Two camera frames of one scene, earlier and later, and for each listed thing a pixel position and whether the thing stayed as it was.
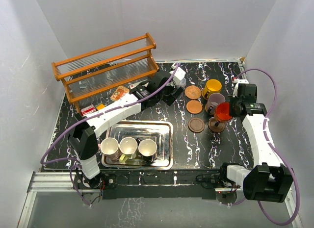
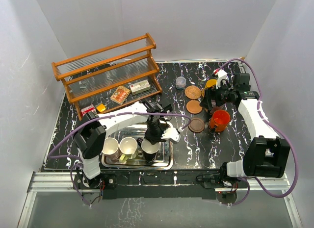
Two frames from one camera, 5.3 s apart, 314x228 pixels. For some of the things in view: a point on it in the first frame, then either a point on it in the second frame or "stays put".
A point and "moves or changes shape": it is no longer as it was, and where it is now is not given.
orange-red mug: (222, 112) moves or changes shape
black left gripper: (169, 98) -> (155, 139)
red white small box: (88, 110) stays put
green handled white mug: (128, 146) stays put
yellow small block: (101, 106) stays put
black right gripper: (232, 113) -> (206, 102)
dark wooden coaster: (196, 125) stays put
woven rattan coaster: (193, 92) stays put
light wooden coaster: (194, 107) stays put
